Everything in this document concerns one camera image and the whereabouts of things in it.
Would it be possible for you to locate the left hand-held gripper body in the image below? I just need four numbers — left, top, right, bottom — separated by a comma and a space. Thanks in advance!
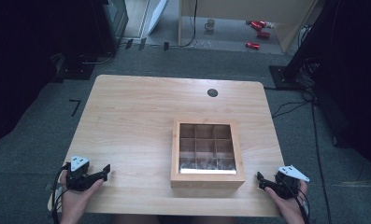
64, 155, 95, 192

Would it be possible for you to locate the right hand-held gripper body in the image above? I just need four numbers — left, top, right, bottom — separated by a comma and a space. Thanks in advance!
274, 164, 310, 201

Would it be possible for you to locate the wooden compartment box glass lid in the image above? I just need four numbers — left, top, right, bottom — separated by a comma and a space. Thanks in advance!
170, 119, 247, 190

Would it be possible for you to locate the person's left hand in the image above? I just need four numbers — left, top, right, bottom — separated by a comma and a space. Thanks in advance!
59, 170, 106, 224

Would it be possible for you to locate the person's right hand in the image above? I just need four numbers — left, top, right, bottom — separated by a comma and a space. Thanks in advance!
264, 180, 309, 224

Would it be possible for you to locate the black tape corner mark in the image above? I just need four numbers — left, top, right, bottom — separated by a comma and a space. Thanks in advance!
68, 98, 82, 118

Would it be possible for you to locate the black stand base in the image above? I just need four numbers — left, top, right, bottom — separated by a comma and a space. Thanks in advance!
50, 52, 96, 82

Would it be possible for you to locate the black stand with base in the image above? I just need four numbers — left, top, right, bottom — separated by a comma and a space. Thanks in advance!
268, 0, 341, 91

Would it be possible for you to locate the dark curtain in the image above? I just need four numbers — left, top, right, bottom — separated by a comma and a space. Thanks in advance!
313, 0, 371, 188
0, 0, 95, 148

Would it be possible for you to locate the black cabinet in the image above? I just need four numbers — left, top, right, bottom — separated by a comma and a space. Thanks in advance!
91, 0, 130, 55

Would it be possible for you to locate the light wooden shelf unit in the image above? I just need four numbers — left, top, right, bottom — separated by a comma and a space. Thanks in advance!
178, 0, 320, 54

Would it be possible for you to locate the grey mug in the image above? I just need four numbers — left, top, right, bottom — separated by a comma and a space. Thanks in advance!
204, 18, 216, 33

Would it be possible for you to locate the white board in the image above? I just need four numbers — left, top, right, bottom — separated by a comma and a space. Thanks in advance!
147, 0, 169, 35

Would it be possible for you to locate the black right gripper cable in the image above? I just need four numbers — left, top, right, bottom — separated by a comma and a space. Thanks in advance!
279, 176, 310, 224

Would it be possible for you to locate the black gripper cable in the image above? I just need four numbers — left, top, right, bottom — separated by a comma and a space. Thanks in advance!
50, 163, 71, 224
279, 176, 310, 224

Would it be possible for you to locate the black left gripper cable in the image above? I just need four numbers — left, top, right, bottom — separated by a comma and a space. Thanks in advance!
50, 163, 71, 224

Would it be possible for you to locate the long black floor cable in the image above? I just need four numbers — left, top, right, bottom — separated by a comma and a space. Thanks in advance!
310, 99, 333, 224

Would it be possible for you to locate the black looped floor cable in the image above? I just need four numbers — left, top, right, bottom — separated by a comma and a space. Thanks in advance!
78, 41, 128, 65

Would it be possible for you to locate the black hanging cable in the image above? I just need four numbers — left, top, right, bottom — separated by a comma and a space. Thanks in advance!
168, 0, 198, 49

